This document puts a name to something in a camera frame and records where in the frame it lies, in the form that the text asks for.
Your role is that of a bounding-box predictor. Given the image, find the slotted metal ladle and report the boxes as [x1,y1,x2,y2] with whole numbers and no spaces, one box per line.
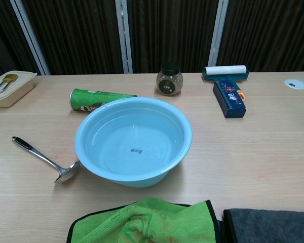
[11,136,81,184]

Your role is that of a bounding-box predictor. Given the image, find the light blue plastic basin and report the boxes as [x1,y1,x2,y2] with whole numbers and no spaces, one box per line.
[74,97,193,188]

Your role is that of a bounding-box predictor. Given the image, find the glass spice jar black lid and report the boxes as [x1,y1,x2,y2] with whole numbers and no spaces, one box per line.
[156,65,184,97]

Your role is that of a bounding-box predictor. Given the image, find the green chips can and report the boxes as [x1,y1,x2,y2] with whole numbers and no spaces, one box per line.
[69,88,138,112]

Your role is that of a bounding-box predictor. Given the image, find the dark blue lint roller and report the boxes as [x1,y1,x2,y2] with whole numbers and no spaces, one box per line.
[202,65,250,118]

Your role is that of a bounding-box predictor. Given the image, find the green microfiber cloth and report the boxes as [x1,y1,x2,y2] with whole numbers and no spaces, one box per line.
[66,198,220,243]

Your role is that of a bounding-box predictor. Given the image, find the beige lunch box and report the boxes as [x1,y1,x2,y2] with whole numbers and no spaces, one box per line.
[0,70,38,108]

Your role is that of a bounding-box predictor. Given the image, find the brass padlock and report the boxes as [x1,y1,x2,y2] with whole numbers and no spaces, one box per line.
[0,73,18,94]

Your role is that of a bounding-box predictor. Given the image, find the dark grey towel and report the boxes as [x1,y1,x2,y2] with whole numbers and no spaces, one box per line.
[219,208,304,243]

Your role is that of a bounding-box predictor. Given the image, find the grey metal window post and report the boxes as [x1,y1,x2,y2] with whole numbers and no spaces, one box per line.
[115,0,133,74]
[208,0,229,67]
[10,0,51,76]

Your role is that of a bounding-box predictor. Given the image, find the grey table cable grommet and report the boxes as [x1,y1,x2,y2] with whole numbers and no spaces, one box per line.
[284,78,304,90]

